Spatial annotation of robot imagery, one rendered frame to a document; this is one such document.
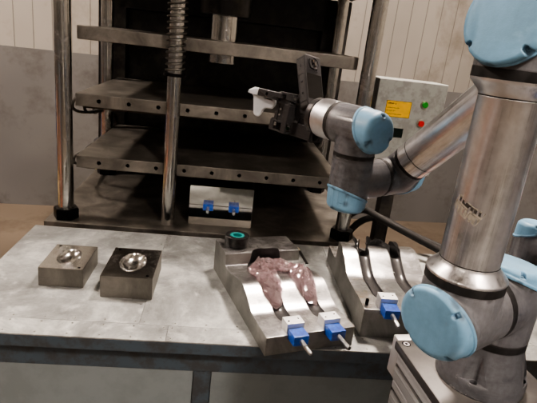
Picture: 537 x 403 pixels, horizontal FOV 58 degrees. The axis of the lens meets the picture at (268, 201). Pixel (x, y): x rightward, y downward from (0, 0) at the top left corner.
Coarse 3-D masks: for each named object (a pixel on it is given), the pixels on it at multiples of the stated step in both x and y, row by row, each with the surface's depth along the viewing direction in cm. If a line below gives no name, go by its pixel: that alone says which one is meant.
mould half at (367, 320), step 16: (336, 256) 170; (352, 256) 161; (384, 256) 163; (416, 256) 165; (336, 272) 169; (352, 272) 156; (384, 272) 158; (416, 272) 160; (352, 288) 148; (368, 288) 148; (384, 288) 150; (400, 288) 151; (352, 304) 147; (368, 304) 138; (400, 304) 140; (352, 320) 145; (368, 320) 136; (384, 320) 137; (400, 320) 137; (368, 336) 138; (384, 336) 139
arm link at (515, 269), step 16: (512, 256) 84; (512, 272) 75; (528, 272) 76; (512, 288) 75; (528, 288) 75; (512, 304) 73; (528, 304) 76; (528, 320) 77; (512, 336) 78; (528, 336) 79
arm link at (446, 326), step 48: (480, 0) 60; (528, 0) 55; (480, 48) 60; (528, 48) 56; (480, 96) 64; (528, 96) 59; (480, 144) 64; (528, 144) 62; (480, 192) 65; (480, 240) 66; (432, 288) 69; (480, 288) 66; (432, 336) 70; (480, 336) 68
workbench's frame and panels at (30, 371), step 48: (0, 336) 122; (0, 384) 133; (48, 384) 134; (96, 384) 135; (144, 384) 136; (192, 384) 212; (240, 384) 138; (288, 384) 139; (336, 384) 141; (384, 384) 142
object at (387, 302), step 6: (378, 294) 138; (384, 294) 137; (390, 294) 138; (378, 300) 137; (384, 300) 135; (390, 300) 136; (396, 300) 136; (378, 306) 137; (384, 306) 134; (390, 306) 134; (396, 306) 134; (384, 312) 133; (390, 312) 132; (396, 312) 132; (384, 318) 133; (390, 318) 133; (396, 318) 133; (396, 324) 128
